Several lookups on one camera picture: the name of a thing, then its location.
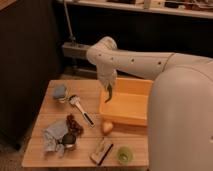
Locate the dark avocado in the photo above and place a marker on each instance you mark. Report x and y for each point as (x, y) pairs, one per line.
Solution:
(69, 141)

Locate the yellow potato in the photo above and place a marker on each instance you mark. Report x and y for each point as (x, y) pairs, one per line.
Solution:
(107, 127)

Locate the long grey case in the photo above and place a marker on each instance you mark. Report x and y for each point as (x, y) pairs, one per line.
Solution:
(75, 50)

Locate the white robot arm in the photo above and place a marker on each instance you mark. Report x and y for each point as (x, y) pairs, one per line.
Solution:
(180, 105)

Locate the yellow plastic bin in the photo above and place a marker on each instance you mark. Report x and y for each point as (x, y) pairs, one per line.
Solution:
(129, 102)

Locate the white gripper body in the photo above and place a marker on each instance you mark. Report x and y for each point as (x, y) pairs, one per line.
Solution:
(106, 76)

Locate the grey crumpled cloth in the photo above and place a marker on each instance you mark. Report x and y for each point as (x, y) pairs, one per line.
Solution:
(52, 137)

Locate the wooden block brush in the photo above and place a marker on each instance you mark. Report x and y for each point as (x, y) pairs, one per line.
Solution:
(101, 151)

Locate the metal pole stand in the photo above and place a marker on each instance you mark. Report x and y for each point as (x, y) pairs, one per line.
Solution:
(71, 35)

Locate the brown grape bunch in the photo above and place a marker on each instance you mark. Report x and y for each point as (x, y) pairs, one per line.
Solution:
(73, 126)

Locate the green cup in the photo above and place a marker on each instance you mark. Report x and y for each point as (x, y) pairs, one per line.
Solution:
(124, 155)

